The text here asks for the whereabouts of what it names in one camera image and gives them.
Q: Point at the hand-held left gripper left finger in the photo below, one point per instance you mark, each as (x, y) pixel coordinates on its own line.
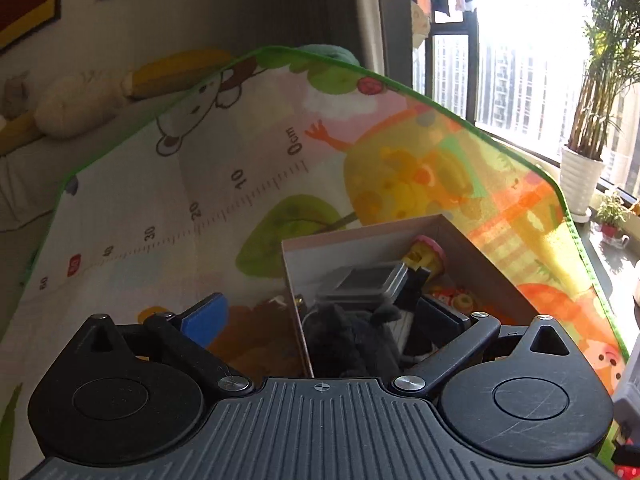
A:
(205, 317)

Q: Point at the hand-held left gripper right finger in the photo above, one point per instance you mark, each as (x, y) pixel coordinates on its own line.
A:
(440, 321)

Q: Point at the silver metal tin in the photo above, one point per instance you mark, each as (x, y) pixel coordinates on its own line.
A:
(365, 282)

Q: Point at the black plush toy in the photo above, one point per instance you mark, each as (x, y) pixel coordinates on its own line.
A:
(345, 340)

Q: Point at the pink cardboard box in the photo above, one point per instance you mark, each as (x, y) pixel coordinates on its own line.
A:
(310, 265)

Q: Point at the black plastic toy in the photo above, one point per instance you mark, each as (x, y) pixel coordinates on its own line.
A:
(417, 280)

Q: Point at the yellow and pink toy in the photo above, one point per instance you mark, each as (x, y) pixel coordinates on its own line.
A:
(425, 255)

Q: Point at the printed cartoon play mat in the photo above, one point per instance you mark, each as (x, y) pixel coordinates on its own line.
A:
(150, 185)

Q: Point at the small plant in red pot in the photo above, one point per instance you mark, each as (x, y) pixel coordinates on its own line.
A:
(611, 215)

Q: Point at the white ribbed plant pot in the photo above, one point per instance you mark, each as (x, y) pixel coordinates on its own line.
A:
(580, 180)

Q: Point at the grey sofa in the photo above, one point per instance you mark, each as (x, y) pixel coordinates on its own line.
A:
(30, 185)

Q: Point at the cream and yellow plush toy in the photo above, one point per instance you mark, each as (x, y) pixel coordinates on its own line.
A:
(85, 102)

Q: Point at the green cushion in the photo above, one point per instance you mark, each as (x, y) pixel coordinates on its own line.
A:
(330, 54)

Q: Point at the small beige plush toy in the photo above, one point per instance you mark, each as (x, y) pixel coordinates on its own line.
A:
(15, 95)

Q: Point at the tall green palm plant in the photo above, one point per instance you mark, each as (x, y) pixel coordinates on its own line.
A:
(607, 60)

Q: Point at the dark window frame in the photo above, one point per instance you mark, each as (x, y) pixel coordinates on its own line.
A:
(450, 75)

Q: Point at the framed wall picture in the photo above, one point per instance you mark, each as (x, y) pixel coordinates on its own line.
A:
(25, 0)

